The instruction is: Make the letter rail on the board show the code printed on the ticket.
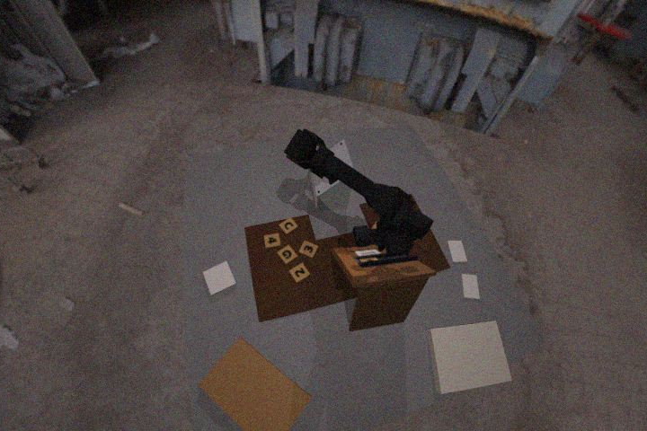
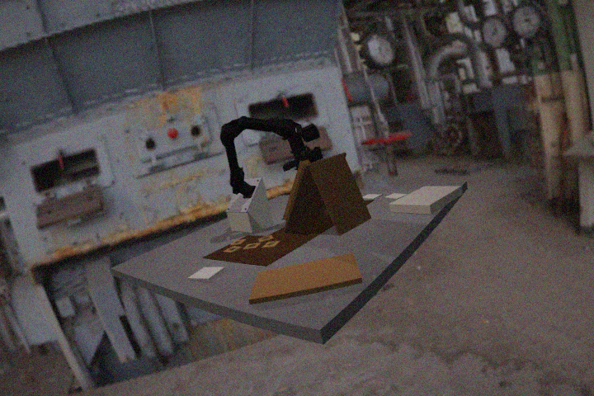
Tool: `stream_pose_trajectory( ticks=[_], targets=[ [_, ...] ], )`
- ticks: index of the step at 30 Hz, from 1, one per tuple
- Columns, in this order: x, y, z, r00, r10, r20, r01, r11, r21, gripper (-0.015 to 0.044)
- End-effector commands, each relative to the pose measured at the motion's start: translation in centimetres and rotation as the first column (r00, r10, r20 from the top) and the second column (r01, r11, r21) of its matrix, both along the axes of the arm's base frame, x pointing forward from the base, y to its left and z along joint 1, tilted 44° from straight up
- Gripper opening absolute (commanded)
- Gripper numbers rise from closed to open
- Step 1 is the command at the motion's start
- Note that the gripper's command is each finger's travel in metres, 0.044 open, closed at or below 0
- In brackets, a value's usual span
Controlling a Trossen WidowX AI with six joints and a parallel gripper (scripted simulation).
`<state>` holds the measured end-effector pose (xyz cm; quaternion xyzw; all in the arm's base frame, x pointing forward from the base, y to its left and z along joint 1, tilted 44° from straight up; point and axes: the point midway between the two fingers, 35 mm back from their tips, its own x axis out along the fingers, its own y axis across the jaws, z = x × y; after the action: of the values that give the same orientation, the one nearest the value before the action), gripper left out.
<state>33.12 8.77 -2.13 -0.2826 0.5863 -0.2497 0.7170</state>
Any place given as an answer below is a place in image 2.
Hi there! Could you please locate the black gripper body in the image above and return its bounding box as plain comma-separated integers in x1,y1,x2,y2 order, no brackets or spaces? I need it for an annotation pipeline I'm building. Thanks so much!
283,144,323,171

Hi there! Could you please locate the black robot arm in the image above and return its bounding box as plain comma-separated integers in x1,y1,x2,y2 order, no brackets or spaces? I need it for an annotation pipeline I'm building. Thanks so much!
219,116,322,198

